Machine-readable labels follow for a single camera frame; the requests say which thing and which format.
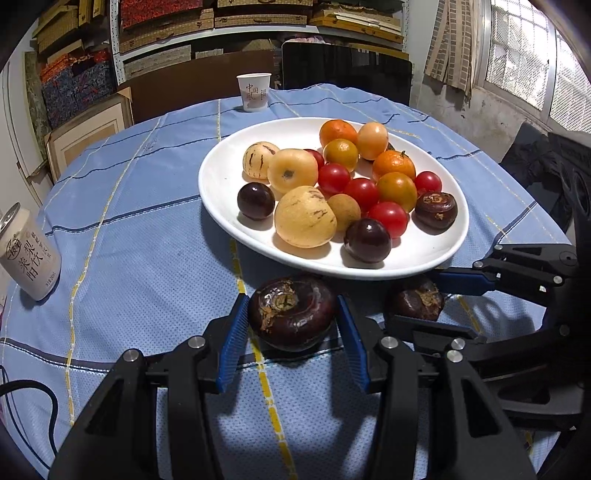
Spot black jacket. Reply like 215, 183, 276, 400
501, 122, 572, 232

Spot black chair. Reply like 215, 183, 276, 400
281, 42, 413, 105

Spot hanging checked cloth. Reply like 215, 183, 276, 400
424, 0, 475, 98

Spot orange tangerine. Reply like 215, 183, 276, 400
372, 150, 416, 181
320, 119, 358, 147

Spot white metal shelf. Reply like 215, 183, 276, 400
108, 1, 410, 86

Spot striped pepino melon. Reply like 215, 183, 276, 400
242, 141, 280, 181

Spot large orange tomato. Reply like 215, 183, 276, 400
377, 172, 418, 213

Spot black cable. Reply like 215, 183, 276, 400
0, 366, 61, 467

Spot dark purple plum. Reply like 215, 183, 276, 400
344, 218, 392, 263
238, 182, 276, 220

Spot blue checked tablecloth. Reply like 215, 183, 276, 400
1, 84, 566, 479

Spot large dark water chestnut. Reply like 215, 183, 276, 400
248, 275, 335, 353

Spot yellow orange tomato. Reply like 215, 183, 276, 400
322, 139, 360, 173

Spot small yellow fruit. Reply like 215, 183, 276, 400
328, 193, 362, 232

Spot brown wooden board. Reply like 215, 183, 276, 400
120, 50, 273, 123

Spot framed picture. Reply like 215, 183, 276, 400
45, 87, 134, 183

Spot white paper cup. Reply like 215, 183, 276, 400
236, 73, 271, 112

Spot orange tangerine front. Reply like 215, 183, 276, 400
372, 150, 416, 181

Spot white beverage can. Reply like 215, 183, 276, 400
1, 202, 61, 301

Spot barred window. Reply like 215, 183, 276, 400
474, 1, 590, 133

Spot orange tangerine back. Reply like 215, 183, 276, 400
320, 119, 358, 147

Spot tan pepino melon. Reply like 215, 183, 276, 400
356, 122, 389, 161

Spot large yellow pepino melon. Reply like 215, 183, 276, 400
274, 186, 338, 249

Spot white oval plate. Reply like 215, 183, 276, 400
198, 118, 470, 280

